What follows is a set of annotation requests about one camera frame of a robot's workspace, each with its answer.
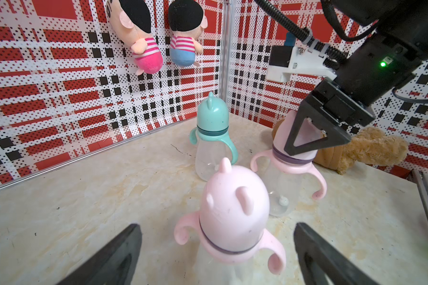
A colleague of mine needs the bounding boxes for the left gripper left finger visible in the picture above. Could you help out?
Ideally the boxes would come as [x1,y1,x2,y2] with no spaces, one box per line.
[59,223,142,285]

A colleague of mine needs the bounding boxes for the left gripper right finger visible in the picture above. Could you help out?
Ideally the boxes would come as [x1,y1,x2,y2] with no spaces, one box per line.
[294,223,377,285]

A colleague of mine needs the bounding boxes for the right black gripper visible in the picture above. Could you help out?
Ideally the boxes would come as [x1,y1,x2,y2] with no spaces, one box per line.
[284,1,428,156]

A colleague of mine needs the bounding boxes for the pink bottle handle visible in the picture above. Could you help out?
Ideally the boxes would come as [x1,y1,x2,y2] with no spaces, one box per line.
[174,211,287,275]
[250,149,328,200]

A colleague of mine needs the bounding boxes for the clear baby bottle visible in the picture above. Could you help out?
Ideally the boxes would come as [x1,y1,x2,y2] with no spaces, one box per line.
[261,163,303,217]
[195,140,227,181]
[193,245,254,285]

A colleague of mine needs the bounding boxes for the mint green bottle handle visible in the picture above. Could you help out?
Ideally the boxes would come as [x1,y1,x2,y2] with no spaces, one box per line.
[189,127,238,165]

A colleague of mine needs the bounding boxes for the mint green bottle cap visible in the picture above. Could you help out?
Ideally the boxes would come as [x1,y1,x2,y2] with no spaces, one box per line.
[197,92,229,137]

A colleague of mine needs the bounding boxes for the brown plush toy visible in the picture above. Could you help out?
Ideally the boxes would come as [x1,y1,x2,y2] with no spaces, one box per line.
[270,118,410,175]

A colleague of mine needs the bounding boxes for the plush doll blue pants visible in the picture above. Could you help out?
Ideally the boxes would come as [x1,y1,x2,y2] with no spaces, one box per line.
[168,0,208,67]

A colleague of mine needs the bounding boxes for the plush doll pink pants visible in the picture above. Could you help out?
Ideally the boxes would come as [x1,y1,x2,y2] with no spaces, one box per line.
[105,0,163,76]

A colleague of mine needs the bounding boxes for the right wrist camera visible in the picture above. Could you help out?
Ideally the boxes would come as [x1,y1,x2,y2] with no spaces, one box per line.
[266,32,337,83]

